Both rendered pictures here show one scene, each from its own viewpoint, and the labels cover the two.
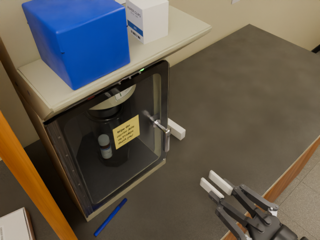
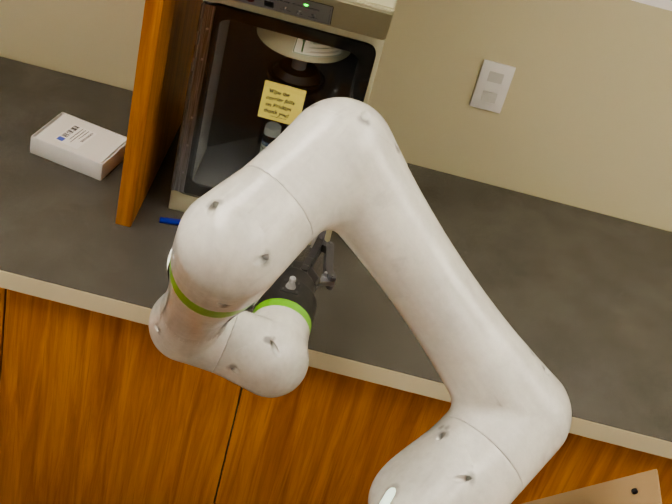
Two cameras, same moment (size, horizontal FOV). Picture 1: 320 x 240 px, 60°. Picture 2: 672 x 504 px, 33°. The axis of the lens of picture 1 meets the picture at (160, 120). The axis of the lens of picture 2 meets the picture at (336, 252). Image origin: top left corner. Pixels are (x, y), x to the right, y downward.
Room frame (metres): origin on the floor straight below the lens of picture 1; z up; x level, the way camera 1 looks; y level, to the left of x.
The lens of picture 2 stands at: (-0.84, -1.20, 2.25)
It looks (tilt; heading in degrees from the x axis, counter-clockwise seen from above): 36 degrees down; 40
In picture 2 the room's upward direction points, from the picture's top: 16 degrees clockwise
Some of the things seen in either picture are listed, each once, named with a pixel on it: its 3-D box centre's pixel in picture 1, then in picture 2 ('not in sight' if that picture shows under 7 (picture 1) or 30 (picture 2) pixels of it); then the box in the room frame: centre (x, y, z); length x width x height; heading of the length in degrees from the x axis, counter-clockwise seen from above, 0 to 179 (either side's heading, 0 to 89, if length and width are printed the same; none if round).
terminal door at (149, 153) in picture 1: (124, 145); (271, 122); (0.44, 0.09, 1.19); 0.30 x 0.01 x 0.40; 131
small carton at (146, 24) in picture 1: (147, 17); not in sight; (0.44, 0.02, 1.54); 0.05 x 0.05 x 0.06; 36
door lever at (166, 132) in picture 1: (162, 136); not in sight; (0.49, -0.01, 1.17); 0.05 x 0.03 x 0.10; 41
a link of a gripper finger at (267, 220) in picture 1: (249, 206); (310, 260); (0.29, -0.21, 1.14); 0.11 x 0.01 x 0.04; 32
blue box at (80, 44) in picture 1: (79, 35); not in sight; (0.36, 0.11, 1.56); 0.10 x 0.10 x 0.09; 42
